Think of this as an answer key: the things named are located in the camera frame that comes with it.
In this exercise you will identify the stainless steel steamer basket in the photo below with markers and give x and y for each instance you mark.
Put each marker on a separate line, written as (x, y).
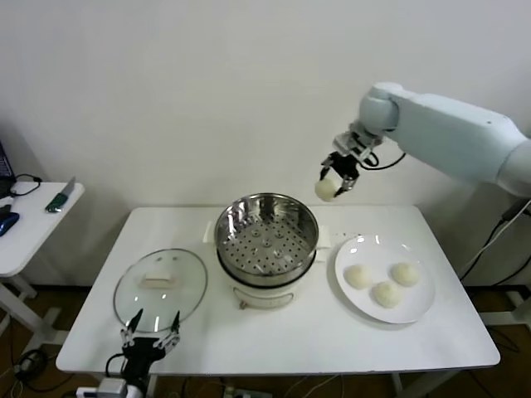
(265, 248)

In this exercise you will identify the white electric cooker base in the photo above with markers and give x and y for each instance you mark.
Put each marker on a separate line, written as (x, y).
(265, 296)

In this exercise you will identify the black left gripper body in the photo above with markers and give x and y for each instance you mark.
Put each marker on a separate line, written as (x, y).
(141, 352)

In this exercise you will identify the white power strip under table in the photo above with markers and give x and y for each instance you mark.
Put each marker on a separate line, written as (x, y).
(234, 391)

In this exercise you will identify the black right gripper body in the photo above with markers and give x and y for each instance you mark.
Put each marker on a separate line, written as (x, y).
(344, 165)

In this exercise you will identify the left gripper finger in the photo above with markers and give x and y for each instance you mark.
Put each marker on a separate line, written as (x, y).
(134, 321)
(175, 325)

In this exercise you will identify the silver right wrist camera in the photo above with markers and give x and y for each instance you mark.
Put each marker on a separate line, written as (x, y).
(352, 143)

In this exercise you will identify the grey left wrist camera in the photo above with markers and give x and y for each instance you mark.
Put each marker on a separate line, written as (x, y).
(112, 389)

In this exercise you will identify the white stand base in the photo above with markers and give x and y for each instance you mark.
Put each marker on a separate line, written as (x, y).
(506, 319)

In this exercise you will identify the white steamed baozi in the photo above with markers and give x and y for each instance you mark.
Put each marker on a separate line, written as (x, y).
(404, 274)
(359, 277)
(386, 295)
(325, 190)

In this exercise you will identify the black laptop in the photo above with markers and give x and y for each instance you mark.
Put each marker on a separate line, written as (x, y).
(5, 166)

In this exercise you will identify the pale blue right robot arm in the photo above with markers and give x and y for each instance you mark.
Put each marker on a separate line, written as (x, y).
(448, 132)

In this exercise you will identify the white side table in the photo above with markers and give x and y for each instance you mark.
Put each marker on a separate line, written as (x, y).
(37, 224)

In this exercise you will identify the small white object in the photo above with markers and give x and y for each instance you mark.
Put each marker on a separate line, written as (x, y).
(6, 202)

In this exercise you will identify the blue computer mouse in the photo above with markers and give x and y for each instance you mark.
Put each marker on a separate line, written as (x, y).
(8, 221)

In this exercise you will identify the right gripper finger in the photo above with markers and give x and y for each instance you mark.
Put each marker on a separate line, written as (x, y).
(325, 168)
(348, 184)

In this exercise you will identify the white round plate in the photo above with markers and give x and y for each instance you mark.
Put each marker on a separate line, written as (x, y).
(415, 307)

